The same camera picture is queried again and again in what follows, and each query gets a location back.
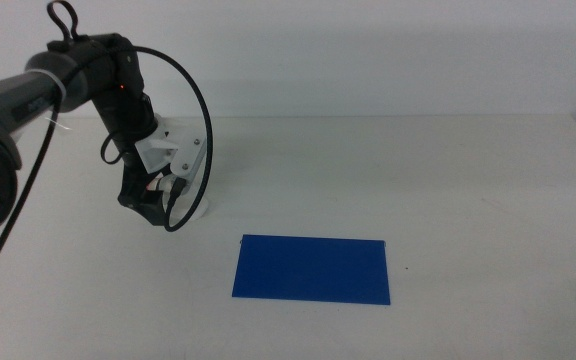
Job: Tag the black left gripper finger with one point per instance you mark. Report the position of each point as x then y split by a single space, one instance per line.
152 212

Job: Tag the blue rectangular mat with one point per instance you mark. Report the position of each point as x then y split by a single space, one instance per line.
313 270

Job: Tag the white zip tie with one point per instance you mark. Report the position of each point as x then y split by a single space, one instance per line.
58 86

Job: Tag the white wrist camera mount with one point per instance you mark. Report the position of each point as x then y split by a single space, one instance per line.
178 145

